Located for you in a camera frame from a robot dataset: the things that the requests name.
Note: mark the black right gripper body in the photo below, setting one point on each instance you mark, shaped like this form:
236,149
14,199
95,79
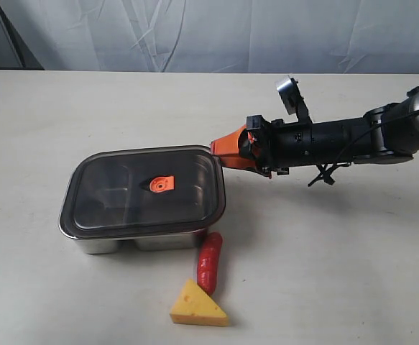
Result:
275,147

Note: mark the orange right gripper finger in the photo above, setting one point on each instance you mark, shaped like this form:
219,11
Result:
236,162
235,144

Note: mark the stainless steel lunch box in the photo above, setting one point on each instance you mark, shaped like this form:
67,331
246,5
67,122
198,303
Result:
156,242

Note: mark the red toy sausage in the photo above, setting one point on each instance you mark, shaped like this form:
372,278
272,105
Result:
207,267

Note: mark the dark transparent box lid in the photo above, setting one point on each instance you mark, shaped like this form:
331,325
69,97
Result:
134,193

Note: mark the yellow toy cheese wedge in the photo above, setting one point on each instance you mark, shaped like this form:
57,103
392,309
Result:
195,307

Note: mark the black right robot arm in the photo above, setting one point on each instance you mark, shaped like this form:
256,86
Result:
383,136

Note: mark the grey backdrop curtain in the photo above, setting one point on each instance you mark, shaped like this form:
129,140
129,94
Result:
221,36

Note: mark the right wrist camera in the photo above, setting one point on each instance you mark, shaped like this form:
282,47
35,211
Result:
292,99

